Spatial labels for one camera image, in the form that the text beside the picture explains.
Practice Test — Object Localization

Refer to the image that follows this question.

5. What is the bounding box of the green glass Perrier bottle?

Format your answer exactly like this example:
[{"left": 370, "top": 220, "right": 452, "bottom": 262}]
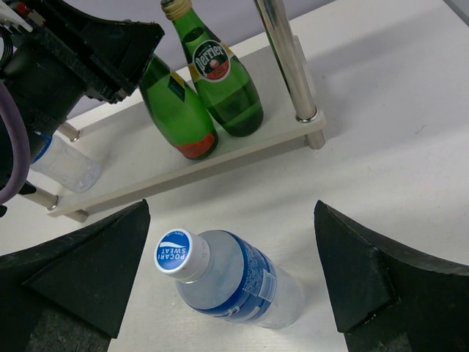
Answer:
[
  {"left": 139, "top": 55, "right": 218, "bottom": 160},
  {"left": 160, "top": 1, "right": 264, "bottom": 137}
]

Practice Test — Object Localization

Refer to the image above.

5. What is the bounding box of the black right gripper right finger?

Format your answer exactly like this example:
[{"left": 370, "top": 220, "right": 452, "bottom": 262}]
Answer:
[{"left": 314, "top": 201, "right": 468, "bottom": 351}]

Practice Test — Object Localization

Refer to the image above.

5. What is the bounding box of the white two-tier wooden shelf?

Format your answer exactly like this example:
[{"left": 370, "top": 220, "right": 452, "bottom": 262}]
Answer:
[{"left": 27, "top": 1, "right": 325, "bottom": 222}]

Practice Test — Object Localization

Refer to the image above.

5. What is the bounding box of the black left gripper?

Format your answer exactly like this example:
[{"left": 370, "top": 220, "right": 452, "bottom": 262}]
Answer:
[{"left": 1, "top": 1, "right": 164, "bottom": 187}]

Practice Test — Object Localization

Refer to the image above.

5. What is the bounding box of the Pocari Sweat plastic bottle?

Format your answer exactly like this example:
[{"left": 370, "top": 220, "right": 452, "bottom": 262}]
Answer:
[
  {"left": 154, "top": 228, "right": 304, "bottom": 329},
  {"left": 30, "top": 133, "right": 101, "bottom": 194}
]

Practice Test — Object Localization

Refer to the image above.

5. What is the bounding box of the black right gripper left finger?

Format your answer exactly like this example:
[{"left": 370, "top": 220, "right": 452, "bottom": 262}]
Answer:
[{"left": 1, "top": 200, "right": 150, "bottom": 351}]

